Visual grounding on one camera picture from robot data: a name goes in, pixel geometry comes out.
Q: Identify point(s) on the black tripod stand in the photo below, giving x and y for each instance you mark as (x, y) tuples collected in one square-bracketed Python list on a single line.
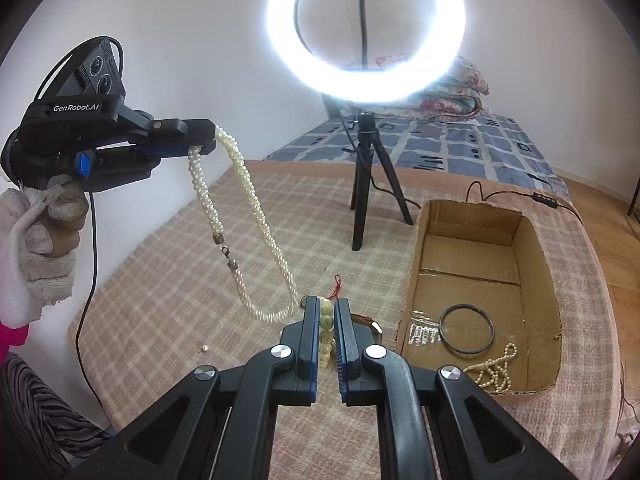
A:
[(369, 144)]

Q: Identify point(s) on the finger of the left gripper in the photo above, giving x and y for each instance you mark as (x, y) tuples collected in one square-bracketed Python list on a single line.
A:
[(180, 127), (170, 157)]

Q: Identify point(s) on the white ring light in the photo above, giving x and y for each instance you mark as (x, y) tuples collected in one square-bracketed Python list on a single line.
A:
[(432, 60)]

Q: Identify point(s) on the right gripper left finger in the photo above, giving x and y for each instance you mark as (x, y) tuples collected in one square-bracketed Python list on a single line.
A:
[(217, 424)]

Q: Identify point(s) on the blue patterned bed sheet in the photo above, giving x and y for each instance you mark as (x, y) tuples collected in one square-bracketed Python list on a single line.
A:
[(491, 147)]

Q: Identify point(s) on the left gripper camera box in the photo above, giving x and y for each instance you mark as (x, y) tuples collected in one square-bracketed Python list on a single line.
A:
[(93, 69)]

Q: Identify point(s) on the brown cardboard box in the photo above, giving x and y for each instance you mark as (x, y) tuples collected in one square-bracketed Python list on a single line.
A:
[(480, 296)]

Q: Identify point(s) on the brown leather wristwatch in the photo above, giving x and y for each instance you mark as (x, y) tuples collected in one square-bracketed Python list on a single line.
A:
[(371, 324)]

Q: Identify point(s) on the folded floral quilt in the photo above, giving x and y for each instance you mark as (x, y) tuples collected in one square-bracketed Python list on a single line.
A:
[(456, 97)]

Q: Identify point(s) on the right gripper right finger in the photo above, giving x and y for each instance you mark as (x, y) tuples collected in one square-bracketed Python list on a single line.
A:
[(433, 423)]

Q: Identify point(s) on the gloved left hand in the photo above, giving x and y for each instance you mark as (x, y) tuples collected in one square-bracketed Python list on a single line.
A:
[(40, 231)]

